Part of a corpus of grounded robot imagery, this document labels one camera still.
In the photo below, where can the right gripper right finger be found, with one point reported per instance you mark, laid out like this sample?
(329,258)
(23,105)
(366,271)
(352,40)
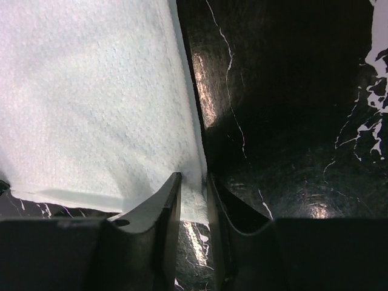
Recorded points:
(252,252)

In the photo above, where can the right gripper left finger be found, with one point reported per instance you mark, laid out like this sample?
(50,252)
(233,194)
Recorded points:
(51,248)

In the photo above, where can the white cloth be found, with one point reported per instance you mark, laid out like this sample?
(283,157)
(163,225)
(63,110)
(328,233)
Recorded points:
(97,106)

